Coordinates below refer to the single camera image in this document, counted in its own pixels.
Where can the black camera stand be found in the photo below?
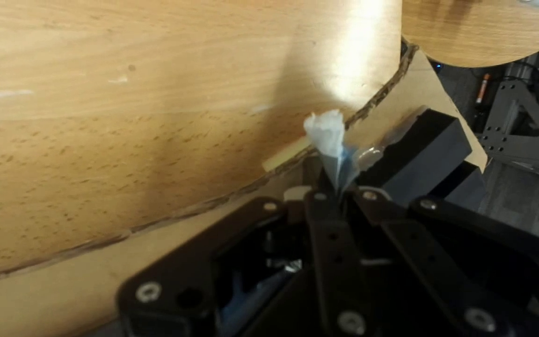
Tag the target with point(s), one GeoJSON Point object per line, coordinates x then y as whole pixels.
{"type": "Point", "coordinates": [522, 128]}

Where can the black curved foam strip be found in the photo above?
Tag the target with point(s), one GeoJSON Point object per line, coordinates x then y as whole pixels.
{"type": "Point", "coordinates": [421, 156]}

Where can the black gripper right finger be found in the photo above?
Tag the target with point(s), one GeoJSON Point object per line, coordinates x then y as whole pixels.
{"type": "Point", "coordinates": [456, 268]}

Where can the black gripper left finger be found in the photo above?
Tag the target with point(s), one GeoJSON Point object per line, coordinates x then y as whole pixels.
{"type": "Point", "coordinates": [181, 281]}

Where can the round wooden stool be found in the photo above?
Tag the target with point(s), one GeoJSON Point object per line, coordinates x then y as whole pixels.
{"type": "Point", "coordinates": [481, 29]}

